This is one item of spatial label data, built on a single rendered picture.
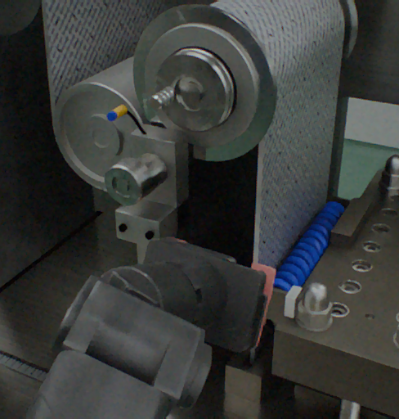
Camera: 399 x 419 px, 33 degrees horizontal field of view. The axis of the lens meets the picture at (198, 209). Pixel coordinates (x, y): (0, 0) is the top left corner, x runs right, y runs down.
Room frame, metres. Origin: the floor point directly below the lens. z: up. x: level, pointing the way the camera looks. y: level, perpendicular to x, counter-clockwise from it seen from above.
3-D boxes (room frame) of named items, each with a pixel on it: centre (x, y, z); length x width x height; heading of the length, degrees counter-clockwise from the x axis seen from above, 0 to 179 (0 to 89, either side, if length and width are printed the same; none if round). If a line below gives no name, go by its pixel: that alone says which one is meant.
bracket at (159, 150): (0.57, 0.05, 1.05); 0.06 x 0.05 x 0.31; 152
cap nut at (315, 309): (0.52, -0.11, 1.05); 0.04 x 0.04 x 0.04
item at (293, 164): (0.67, -0.11, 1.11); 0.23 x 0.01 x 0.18; 152
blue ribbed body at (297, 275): (0.66, -0.13, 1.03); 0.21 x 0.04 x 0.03; 152
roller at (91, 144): (0.76, 0.04, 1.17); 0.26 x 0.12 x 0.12; 152
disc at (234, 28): (0.59, 0.00, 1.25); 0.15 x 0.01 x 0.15; 62
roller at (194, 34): (0.70, -0.06, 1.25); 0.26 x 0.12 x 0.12; 152
